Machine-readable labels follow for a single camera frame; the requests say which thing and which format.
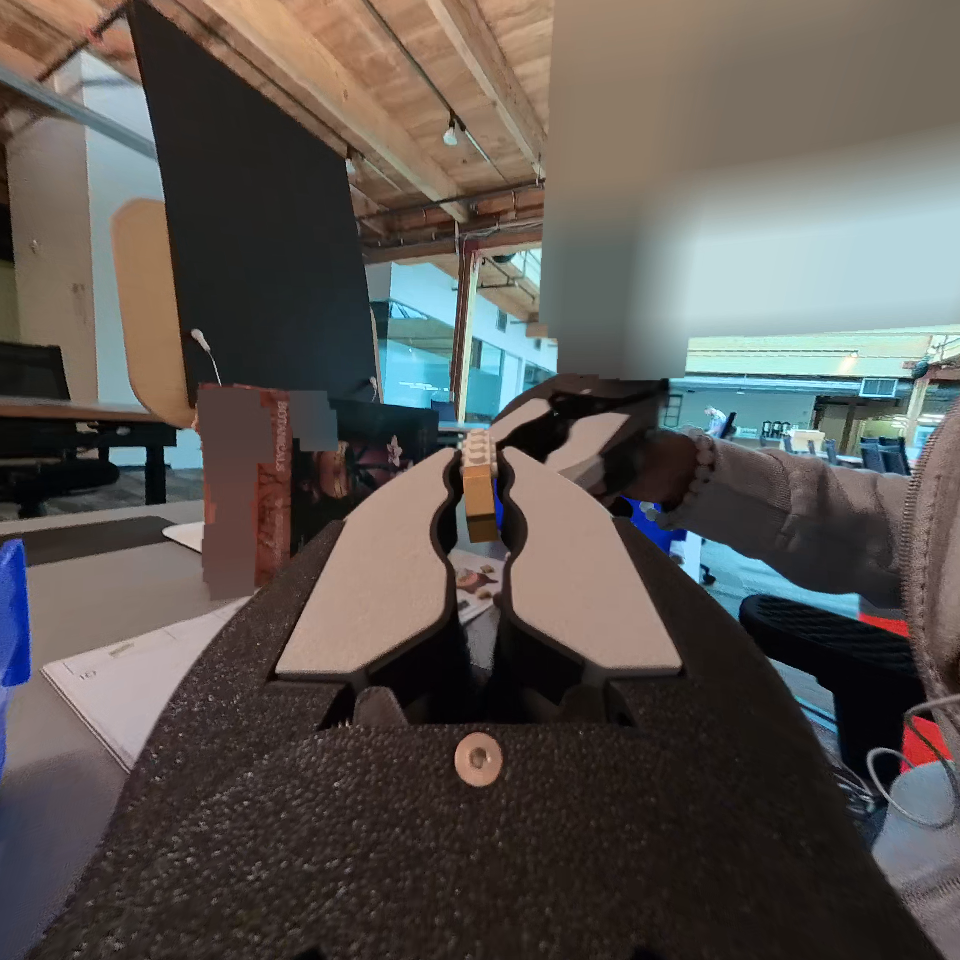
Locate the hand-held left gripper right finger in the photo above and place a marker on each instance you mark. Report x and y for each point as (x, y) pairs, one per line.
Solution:
(585, 600)

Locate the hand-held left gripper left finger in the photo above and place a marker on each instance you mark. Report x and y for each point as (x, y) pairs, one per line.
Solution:
(375, 600)

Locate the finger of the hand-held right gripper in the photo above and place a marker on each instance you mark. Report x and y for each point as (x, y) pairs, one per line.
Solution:
(593, 446)
(525, 423)

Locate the small brick assembly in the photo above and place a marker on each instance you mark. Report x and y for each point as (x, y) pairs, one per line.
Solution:
(480, 488)

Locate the person's right hand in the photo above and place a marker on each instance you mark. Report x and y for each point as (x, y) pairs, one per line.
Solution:
(660, 465)

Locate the blue plastic bin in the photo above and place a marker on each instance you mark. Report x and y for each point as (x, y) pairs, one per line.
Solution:
(12, 645)
(660, 528)

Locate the black flower print box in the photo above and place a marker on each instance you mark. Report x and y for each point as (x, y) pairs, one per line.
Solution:
(375, 458)

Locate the row of black office chairs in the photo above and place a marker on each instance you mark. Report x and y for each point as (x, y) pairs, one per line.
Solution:
(810, 443)

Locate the white instruction booklet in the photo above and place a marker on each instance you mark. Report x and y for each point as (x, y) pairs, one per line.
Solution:
(135, 668)

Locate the black mesh chair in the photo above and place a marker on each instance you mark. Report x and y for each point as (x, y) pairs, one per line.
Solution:
(833, 645)

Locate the ceiling spot lamp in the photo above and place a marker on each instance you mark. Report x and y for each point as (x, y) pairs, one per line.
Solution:
(450, 135)

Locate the white gooseneck microphone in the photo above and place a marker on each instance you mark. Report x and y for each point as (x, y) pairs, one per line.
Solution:
(200, 339)

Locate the black panel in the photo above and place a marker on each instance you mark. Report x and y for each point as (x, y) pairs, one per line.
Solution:
(255, 225)

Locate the background office desks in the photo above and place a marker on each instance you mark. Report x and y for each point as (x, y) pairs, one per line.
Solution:
(90, 413)

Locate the curved wooden board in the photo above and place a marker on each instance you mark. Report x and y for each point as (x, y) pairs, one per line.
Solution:
(150, 315)

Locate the black office chair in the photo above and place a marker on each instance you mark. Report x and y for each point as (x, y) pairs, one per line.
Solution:
(45, 435)

